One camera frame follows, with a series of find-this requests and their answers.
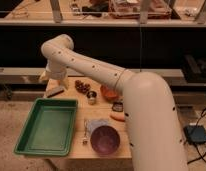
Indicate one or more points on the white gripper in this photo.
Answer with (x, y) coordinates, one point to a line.
(55, 74)

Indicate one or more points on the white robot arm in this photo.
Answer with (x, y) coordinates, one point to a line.
(151, 117)

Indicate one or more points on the red bowl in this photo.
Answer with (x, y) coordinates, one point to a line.
(108, 94)

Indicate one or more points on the purple bowl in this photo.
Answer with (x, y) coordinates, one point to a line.
(105, 140)

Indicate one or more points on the bunch of dark grapes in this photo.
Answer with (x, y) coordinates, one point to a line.
(82, 87)

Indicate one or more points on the small metal cup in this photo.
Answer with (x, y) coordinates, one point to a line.
(91, 96)

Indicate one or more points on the green plastic tray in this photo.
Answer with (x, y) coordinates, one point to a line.
(48, 129)

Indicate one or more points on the white cloth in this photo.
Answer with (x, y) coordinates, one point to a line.
(92, 124)

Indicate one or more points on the metal fork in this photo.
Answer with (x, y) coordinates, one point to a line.
(85, 139)

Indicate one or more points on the small black tin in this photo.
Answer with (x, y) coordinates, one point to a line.
(117, 106)

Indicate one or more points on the wooden folding table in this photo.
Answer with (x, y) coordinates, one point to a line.
(83, 157)

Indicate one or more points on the orange carrot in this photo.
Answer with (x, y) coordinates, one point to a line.
(118, 117)

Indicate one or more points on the black power box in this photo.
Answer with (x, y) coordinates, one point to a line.
(195, 134)

